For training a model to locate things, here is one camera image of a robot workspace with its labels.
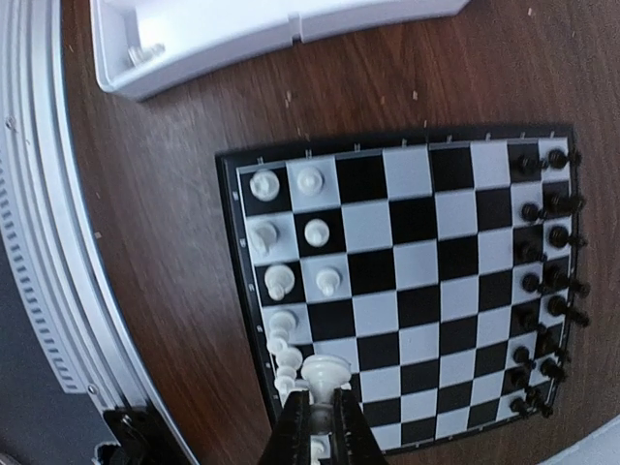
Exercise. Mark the white knight chess piece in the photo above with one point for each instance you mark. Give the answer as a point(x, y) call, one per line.
point(263, 236)

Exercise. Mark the front aluminium rail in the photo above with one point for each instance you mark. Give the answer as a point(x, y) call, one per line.
point(46, 229)

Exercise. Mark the row of black chess pieces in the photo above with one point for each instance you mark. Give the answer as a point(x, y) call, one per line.
point(546, 243)

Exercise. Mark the black white chess board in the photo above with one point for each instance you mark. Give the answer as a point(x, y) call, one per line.
point(421, 231)

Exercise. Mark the eleventh white chess pawn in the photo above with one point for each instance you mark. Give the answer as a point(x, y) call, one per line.
point(324, 374)

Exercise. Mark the white plastic compartment tray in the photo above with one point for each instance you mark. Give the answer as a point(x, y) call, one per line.
point(203, 36)

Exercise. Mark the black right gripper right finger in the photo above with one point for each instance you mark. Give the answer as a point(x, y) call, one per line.
point(352, 441)

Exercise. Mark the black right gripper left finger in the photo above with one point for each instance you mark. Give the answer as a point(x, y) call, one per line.
point(289, 442)

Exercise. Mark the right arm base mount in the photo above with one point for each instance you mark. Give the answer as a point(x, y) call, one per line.
point(141, 437)

